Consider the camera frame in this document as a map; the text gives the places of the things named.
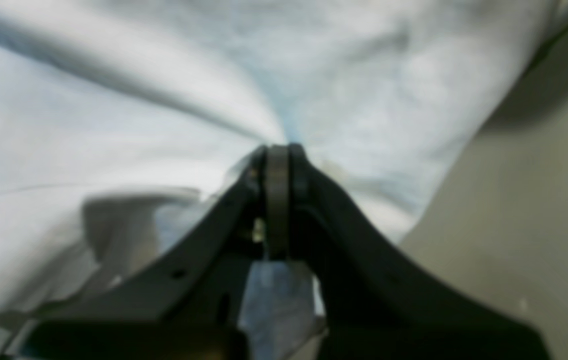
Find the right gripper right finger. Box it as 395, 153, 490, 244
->
289, 145, 550, 360

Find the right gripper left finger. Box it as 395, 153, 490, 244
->
0, 145, 290, 360

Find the white t-shirt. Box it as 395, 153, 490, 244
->
0, 0, 568, 350

